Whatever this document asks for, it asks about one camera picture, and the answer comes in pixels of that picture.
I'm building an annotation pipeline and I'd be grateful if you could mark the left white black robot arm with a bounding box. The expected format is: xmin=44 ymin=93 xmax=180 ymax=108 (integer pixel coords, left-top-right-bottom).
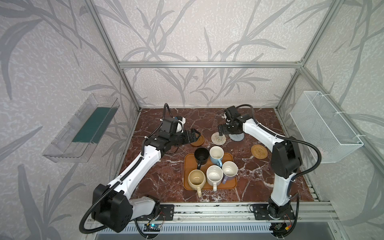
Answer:
xmin=79 ymin=115 xmax=201 ymax=235

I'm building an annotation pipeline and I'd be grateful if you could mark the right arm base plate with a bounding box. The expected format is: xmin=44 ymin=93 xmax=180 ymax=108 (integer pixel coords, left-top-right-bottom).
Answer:
xmin=249 ymin=204 xmax=296 ymax=221

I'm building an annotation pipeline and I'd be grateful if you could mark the aluminium cage frame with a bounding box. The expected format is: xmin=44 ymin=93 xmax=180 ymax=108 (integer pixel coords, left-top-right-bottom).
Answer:
xmin=83 ymin=0 xmax=384 ymax=224

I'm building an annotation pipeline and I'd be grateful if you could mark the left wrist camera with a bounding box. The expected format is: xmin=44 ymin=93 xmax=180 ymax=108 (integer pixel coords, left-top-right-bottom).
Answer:
xmin=161 ymin=117 xmax=185 ymax=134

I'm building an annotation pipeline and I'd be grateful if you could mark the black mug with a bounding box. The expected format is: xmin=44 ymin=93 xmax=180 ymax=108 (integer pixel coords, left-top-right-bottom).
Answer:
xmin=194 ymin=148 xmax=210 ymax=170

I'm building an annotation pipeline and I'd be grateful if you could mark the green circuit board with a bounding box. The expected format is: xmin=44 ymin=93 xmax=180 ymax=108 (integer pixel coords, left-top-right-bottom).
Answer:
xmin=143 ymin=223 xmax=162 ymax=233

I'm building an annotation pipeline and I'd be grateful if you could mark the aluminium front rail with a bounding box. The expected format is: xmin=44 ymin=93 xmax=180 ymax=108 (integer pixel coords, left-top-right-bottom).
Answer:
xmin=83 ymin=201 xmax=343 ymax=224

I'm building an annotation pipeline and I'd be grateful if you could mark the beige yellow mug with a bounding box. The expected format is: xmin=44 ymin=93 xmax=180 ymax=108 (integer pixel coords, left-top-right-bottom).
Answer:
xmin=188 ymin=170 xmax=207 ymax=198

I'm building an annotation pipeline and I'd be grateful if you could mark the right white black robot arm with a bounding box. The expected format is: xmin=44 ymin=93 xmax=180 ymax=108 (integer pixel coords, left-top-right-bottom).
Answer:
xmin=218 ymin=104 xmax=322 ymax=220

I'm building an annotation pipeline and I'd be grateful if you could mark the multicolour woven coaster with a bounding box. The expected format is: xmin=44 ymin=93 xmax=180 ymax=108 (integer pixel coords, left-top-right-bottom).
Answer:
xmin=211 ymin=132 xmax=227 ymax=146

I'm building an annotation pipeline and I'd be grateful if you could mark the purple white mug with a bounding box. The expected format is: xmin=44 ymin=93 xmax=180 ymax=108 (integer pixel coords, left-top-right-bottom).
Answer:
xmin=222 ymin=161 xmax=238 ymax=184

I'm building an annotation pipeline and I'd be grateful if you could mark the right wiring connector board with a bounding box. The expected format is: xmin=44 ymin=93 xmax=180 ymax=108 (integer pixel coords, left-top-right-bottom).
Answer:
xmin=270 ymin=223 xmax=293 ymax=233

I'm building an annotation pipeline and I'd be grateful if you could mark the right brown wooden coaster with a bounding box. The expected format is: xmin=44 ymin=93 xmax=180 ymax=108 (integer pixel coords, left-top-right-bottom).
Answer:
xmin=190 ymin=136 xmax=205 ymax=147

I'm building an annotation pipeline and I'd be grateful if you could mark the light blue mug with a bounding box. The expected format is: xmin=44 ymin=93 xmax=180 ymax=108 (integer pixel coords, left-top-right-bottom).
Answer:
xmin=209 ymin=146 xmax=224 ymax=168

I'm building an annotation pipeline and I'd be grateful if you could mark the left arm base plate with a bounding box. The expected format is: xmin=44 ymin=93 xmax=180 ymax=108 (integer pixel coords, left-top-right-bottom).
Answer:
xmin=139 ymin=204 xmax=175 ymax=221

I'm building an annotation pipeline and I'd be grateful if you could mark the clear plastic wall bin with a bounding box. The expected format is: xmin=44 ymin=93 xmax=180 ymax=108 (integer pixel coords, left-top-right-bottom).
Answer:
xmin=43 ymin=94 xmax=120 ymax=163

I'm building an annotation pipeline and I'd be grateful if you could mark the white wire mesh basket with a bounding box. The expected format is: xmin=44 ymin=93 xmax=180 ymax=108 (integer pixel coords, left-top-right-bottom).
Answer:
xmin=290 ymin=91 xmax=364 ymax=164

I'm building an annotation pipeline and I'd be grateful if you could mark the rattan wicker coaster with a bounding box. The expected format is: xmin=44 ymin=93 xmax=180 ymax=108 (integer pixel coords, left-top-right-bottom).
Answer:
xmin=251 ymin=145 xmax=268 ymax=160

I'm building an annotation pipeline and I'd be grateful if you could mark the grey blue woven coaster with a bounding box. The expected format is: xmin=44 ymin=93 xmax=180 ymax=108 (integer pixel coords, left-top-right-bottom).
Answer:
xmin=229 ymin=133 xmax=245 ymax=142

